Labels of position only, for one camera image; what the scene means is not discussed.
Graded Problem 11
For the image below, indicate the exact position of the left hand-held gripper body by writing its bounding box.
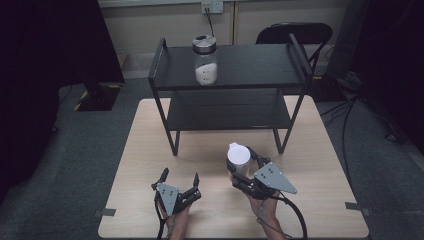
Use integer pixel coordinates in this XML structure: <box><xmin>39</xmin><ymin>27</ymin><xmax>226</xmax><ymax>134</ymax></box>
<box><xmin>153</xmin><ymin>182</ymin><xmax>203</xmax><ymax>217</ymax></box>

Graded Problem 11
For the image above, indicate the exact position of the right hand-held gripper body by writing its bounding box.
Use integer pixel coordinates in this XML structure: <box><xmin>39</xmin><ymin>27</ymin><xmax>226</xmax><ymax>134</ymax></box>
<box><xmin>230</xmin><ymin>162</ymin><xmax>298</xmax><ymax>201</ymax></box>

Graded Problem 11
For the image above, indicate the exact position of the white cup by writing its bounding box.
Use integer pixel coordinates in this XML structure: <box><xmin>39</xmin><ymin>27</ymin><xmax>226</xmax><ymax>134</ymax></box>
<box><xmin>226</xmin><ymin>142</ymin><xmax>252</xmax><ymax>178</ymax></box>

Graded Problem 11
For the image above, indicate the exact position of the black metal shelf rack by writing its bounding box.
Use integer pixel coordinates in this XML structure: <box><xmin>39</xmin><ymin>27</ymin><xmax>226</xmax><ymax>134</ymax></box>
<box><xmin>148</xmin><ymin>33</ymin><xmax>315</xmax><ymax>157</ymax></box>

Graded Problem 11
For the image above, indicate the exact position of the silver-lidded glass jar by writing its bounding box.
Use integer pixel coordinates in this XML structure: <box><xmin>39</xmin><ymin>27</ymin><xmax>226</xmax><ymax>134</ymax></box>
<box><xmin>192</xmin><ymin>34</ymin><xmax>219</xmax><ymax>86</ymax></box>

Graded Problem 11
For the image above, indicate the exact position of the person's left hand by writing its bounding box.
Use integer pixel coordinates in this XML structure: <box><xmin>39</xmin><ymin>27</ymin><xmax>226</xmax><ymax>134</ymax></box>
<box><xmin>159</xmin><ymin>203</ymin><xmax>192</xmax><ymax>231</ymax></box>

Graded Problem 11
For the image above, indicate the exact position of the person's right hand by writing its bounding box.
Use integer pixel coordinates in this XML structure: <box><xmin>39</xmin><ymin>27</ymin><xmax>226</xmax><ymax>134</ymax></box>
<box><xmin>245</xmin><ymin>194</ymin><xmax>280</xmax><ymax>221</ymax></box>

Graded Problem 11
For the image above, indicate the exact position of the grey tape piece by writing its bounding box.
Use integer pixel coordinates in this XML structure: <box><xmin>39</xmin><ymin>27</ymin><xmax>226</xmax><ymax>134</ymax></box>
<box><xmin>344</xmin><ymin>201</ymin><xmax>371</xmax><ymax>217</ymax></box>
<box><xmin>94</xmin><ymin>207</ymin><xmax>117</xmax><ymax>218</ymax></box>

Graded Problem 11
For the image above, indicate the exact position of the black stand base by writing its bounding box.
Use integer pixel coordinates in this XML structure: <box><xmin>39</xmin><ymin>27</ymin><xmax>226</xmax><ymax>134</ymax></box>
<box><xmin>73</xmin><ymin>81</ymin><xmax>122</xmax><ymax>112</ymax></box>

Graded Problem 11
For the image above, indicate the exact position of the black folding chair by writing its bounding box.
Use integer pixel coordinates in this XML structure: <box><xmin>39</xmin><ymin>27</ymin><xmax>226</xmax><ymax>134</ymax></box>
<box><xmin>255</xmin><ymin>22</ymin><xmax>334</xmax><ymax>73</ymax></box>

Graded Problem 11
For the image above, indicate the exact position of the grey curtain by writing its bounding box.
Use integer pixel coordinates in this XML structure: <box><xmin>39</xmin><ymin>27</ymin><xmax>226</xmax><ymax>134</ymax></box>
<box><xmin>325</xmin><ymin>0</ymin><xmax>371</xmax><ymax>80</ymax></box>

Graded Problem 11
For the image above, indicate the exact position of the black curtain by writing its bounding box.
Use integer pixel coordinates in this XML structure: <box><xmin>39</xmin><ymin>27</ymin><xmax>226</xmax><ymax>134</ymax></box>
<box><xmin>0</xmin><ymin>0</ymin><xmax>126</xmax><ymax>203</ymax></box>
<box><xmin>349</xmin><ymin>0</ymin><xmax>424</xmax><ymax>146</ymax></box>

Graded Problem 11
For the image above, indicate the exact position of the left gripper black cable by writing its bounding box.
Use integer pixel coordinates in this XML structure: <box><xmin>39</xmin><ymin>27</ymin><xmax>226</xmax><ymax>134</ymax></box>
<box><xmin>153</xmin><ymin>194</ymin><xmax>168</xmax><ymax>240</ymax></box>

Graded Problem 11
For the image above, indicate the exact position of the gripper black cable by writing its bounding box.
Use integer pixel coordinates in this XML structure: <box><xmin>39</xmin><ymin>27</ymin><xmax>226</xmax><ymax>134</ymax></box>
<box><xmin>266</xmin><ymin>194</ymin><xmax>309</xmax><ymax>240</ymax></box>
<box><xmin>153</xmin><ymin>194</ymin><xmax>168</xmax><ymax>240</ymax></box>

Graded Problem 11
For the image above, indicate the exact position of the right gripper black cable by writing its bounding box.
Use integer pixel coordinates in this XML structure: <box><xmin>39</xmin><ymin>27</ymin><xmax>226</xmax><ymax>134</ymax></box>
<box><xmin>266</xmin><ymin>194</ymin><xmax>309</xmax><ymax>240</ymax></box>

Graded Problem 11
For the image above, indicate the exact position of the black floor cable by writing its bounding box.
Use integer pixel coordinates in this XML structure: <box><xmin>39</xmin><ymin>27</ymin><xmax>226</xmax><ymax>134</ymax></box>
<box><xmin>320</xmin><ymin>94</ymin><xmax>362</xmax><ymax>183</ymax></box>

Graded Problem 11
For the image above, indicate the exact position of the black plug cable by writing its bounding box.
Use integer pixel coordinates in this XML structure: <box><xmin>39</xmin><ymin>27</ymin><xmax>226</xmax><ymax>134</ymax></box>
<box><xmin>204</xmin><ymin>7</ymin><xmax>216</xmax><ymax>38</ymax></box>

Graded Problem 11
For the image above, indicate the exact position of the white wall socket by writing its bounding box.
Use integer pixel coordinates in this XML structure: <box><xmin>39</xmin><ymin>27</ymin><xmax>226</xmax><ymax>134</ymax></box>
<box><xmin>200</xmin><ymin>1</ymin><xmax>224</xmax><ymax>15</ymax></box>

